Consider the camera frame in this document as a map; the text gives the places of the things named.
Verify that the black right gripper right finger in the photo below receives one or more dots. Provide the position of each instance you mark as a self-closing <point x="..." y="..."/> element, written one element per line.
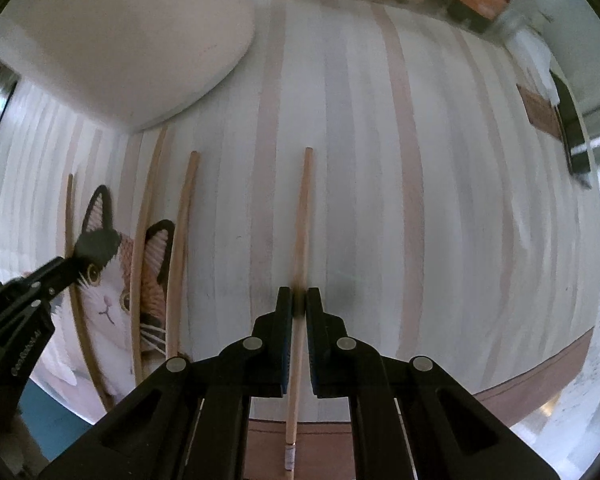
<point x="382" y="394"/>

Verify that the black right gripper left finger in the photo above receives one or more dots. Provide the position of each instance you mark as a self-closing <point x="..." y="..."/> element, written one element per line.
<point x="222" y="388"/>

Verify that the wooden chopstick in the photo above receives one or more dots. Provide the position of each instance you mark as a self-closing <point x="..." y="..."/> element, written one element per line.
<point x="174" y="290"/>
<point x="138" y="258"/>
<point x="77" y="310"/>
<point x="298" y="286"/>

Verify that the wooden chopstick on mat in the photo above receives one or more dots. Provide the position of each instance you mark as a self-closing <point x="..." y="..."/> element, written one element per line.
<point x="174" y="290"/>

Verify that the striped cat print placemat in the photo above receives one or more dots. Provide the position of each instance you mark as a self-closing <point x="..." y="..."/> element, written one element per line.
<point x="443" y="222"/>

